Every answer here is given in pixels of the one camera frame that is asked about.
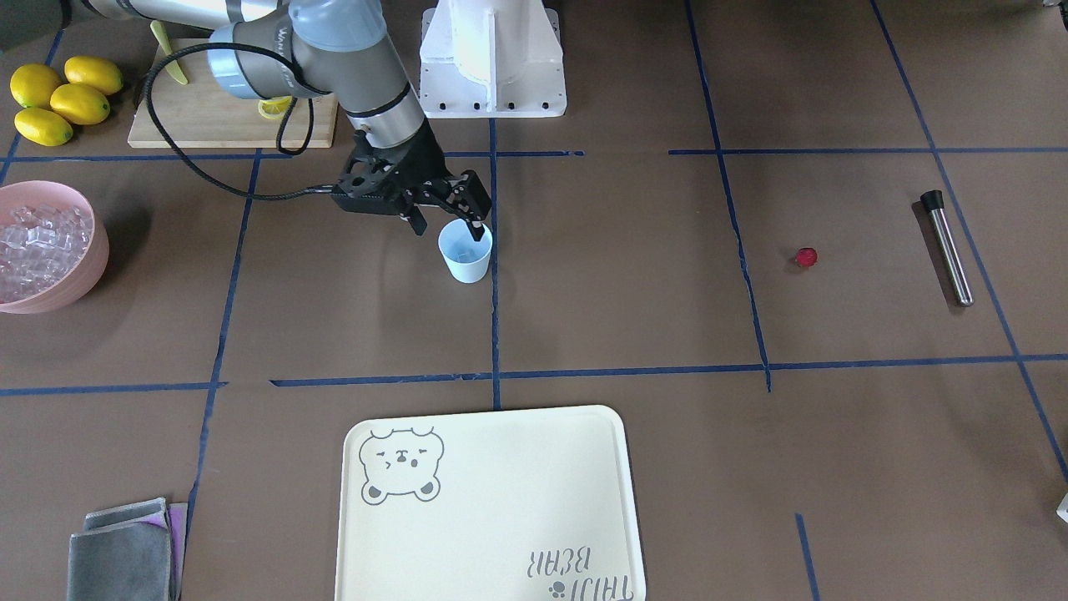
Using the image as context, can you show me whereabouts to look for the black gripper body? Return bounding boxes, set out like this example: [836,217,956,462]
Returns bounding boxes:
[331,121,493,221]

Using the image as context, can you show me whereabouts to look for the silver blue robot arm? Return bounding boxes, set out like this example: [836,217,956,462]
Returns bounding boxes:
[41,1,493,240]

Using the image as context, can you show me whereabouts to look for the light blue plastic cup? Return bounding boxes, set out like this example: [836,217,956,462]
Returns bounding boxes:
[437,220,494,284]

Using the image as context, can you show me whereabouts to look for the pink bowl of ice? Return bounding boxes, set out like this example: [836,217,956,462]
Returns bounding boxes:
[1,181,110,313]

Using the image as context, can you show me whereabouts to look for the lemon slices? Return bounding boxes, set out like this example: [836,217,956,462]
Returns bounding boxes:
[256,96,294,121]

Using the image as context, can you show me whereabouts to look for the yellow-green plastic knife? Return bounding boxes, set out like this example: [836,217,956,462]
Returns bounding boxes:
[150,20,189,86]

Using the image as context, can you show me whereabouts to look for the cream bear print tray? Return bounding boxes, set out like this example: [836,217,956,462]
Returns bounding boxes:
[333,406,647,600]

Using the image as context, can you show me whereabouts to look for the red strawberry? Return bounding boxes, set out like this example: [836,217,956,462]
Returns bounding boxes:
[794,247,818,269]

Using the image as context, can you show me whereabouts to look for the grey folded cloth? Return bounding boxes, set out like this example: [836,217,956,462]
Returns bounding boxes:
[66,497,189,600]

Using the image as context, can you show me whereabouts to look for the steel muddler black tip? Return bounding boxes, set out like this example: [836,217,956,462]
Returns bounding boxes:
[918,189,975,307]

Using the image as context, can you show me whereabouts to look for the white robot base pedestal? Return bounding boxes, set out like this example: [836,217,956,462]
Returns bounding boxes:
[417,1,568,118]

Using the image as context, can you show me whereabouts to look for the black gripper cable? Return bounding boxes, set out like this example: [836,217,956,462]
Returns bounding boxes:
[145,42,335,201]

